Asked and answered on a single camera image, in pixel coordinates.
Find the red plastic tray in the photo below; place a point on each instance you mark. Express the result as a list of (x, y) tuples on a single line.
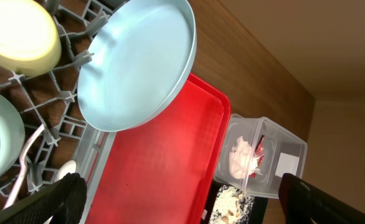
[(161, 171)]

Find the white plastic spoon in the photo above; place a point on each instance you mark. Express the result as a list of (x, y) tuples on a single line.
[(69, 167)]

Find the spilled rice and food scraps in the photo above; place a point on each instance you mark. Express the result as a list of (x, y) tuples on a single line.
[(231, 206)]

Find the red snack wrapper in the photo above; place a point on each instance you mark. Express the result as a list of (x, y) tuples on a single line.
[(258, 158)]

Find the white napkin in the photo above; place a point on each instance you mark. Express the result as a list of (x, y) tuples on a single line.
[(240, 158)]

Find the clear plastic bin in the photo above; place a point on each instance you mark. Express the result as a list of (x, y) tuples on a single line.
[(284, 153)]

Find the light blue plate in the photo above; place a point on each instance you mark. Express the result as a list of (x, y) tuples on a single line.
[(140, 61)]

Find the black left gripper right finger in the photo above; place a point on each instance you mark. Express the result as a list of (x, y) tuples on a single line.
[(303, 203)]

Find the yellow plastic cup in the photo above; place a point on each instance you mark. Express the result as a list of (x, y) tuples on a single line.
[(29, 40)]

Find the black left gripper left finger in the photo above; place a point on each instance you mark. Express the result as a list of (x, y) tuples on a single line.
[(62, 202)]

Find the grey dishwasher rack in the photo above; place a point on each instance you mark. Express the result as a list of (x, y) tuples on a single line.
[(51, 99)]

